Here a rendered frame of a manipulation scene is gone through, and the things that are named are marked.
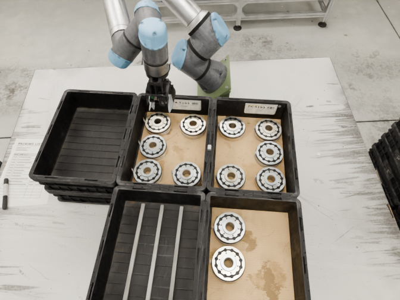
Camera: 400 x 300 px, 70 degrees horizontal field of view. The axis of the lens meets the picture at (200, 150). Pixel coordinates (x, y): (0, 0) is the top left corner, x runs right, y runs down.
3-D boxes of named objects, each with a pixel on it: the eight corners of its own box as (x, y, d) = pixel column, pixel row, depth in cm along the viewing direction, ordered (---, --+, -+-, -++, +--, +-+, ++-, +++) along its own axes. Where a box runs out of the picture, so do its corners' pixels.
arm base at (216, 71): (200, 80, 140) (186, 69, 134) (222, 58, 133) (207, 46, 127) (206, 99, 130) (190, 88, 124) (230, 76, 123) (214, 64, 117)
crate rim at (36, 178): (67, 92, 118) (65, 88, 116) (139, 96, 116) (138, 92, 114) (30, 181, 97) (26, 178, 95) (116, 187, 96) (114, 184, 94)
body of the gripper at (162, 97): (146, 106, 95) (141, 80, 85) (150, 87, 100) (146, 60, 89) (168, 108, 95) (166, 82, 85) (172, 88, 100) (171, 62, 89)
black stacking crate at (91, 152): (77, 108, 126) (65, 90, 116) (143, 111, 124) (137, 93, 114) (44, 191, 106) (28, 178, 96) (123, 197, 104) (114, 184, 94)
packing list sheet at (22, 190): (12, 138, 131) (11, 138, 131) (62, 136, 131) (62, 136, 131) (-12, 208, 114) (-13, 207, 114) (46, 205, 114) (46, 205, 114)
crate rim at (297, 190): (213, 100, 114) (213, 96, 112) (288, 104, 113) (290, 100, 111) (206, 193, 94) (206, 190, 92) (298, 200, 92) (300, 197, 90)
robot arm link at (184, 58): (189, 68, 133) (165, 51, 125) (209, 47, 125) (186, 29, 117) (191, 84, 125) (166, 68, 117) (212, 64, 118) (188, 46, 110)
